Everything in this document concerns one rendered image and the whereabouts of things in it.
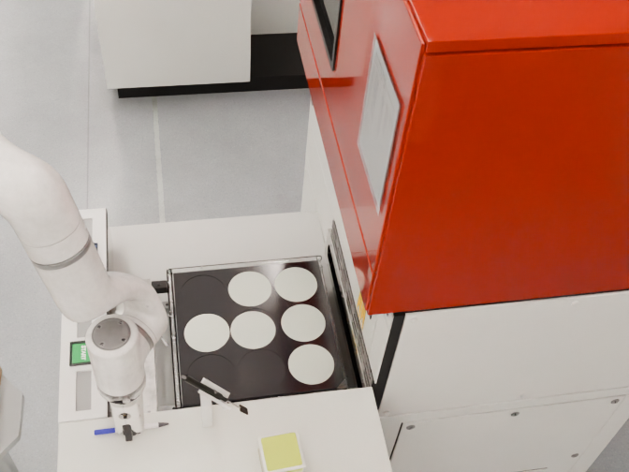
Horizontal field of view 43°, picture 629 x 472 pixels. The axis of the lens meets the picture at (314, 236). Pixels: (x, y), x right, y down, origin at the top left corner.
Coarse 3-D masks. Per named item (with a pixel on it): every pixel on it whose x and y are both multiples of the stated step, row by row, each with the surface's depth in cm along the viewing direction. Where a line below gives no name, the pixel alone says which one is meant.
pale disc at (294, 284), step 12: (276, 276) 188; (288, 276) 188; (300, 276) 189; (312, 276) 189; (276, 288) 186; (288, 288) 186; (300, 288) 186; (312, 288) 186; (288, 300) 184; (300, 300) 184
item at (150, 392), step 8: (120, 304) 182; (152, 352) 175; (152, 360) 174; (152, 368) 172; (152, 376) 171; (152, 384) 170; (144, 392) 168; (152, 392) 168; (144, 400) 167; (152, 400) 167
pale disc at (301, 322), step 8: (304, 304) 183; (288, 312) 182; (296, 312) 182; (304, 312) 182; (312, 312) 182; (320, 312) 182; (288, 320) 180; (296, 320) 180; (304, 320) 181; (312, 320) 181; (320, 320) 181; (288, 328) 179; (296, 328) 179; (304, 328) 179; (312, 328) 179; (320, 328) 180; (296, 336) 178; (304, 336) 178; (312, 336) 178
